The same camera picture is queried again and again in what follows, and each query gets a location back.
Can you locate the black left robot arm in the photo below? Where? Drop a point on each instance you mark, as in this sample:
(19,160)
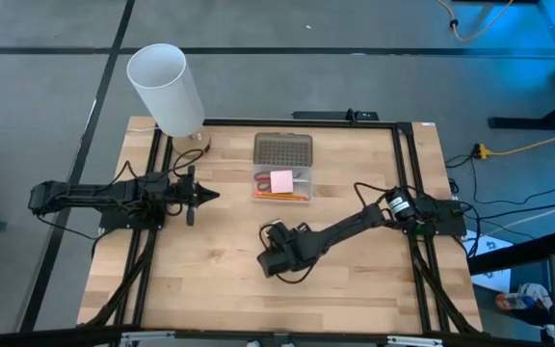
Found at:
(89,193)

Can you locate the person's shoe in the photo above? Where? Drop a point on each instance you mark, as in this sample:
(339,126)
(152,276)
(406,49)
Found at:
(518,301)

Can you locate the pale pink sticky note pad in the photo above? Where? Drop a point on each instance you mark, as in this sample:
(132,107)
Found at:
(281,181)

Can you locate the clear pencil case grey lid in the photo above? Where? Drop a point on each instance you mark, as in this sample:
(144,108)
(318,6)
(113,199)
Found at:
(282,149)

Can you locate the orange pencil with cap eraser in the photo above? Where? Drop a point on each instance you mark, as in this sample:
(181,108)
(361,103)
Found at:
(277,194)
(287,198)

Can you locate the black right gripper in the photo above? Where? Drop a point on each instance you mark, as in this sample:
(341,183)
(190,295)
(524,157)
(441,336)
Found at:
(289,250)

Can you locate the black aluminium table frame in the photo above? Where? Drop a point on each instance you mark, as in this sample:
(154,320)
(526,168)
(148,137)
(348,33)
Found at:
(258,123)

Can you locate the white paper recycling symbols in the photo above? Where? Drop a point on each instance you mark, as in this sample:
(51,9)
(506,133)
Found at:
(494,281)

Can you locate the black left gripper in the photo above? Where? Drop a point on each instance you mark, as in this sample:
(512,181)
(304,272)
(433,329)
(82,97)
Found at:
(190,193)

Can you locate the silver metal bracket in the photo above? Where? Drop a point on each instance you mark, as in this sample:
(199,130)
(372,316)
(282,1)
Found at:
(147,337)
(412,341)

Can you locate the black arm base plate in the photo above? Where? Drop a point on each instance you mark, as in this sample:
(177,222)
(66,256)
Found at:
(128,222)
(446,226)

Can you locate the black table leg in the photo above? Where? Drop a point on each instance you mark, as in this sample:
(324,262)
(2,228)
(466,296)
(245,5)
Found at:
(513,253)
(523,123)

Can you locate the white shade wooden table lamp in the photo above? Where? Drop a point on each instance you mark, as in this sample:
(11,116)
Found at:
(166,91)

